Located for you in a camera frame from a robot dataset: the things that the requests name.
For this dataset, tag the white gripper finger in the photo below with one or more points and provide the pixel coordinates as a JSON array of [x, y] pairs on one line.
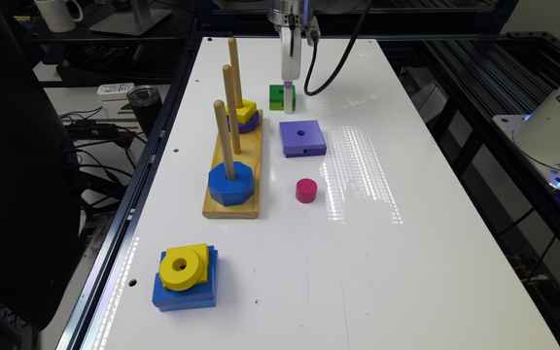
[[288, 97]]

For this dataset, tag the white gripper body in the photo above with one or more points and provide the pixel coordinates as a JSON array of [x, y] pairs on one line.
[[291, 47]]

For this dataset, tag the green square block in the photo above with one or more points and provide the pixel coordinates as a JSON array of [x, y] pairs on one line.
[[276, 98]]

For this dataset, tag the small yellow block on peg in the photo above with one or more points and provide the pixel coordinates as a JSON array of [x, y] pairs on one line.
[[246, 112]]

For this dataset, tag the purple square block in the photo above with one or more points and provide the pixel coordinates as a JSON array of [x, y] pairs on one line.
[[302, 139]]

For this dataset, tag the purple round block on peg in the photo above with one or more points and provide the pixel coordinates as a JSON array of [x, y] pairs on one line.
[[251, 124]]

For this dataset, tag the magenta cylinder block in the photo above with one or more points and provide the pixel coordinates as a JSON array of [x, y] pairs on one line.
[[306, 190]]

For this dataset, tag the blue octagon block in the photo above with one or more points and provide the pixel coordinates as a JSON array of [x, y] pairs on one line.
[[235, 192]]

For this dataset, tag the blue square block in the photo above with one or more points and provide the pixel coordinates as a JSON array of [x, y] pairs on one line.
[[198, 296]]

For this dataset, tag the back wooden peg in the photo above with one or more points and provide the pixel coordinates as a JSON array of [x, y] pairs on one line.
[[234, 62]]

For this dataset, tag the wooden peg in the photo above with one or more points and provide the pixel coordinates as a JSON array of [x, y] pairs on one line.
[[222, 125], [231, 109], [234, 62]]

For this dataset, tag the middle wooden peg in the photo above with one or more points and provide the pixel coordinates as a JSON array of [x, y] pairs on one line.
[[231, 109]]

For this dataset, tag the front wooden peg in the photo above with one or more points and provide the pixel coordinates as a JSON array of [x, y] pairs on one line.
[[222, 125]]

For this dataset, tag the black tumbler cup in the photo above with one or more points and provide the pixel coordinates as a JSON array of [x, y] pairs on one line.
[[146, 104]]

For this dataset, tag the monitor stand base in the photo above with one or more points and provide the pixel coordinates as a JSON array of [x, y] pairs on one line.
[[141, 18]]

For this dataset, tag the white remote device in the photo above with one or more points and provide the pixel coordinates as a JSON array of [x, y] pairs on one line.
[[114, 92]]

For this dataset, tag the white mug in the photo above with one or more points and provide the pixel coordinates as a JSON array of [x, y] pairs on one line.
[[57, 15]]

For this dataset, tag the black office chair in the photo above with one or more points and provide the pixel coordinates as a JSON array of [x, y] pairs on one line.
[[39, 192]]

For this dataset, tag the yellow ring block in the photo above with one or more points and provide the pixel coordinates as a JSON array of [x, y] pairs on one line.
[[180, 269]]

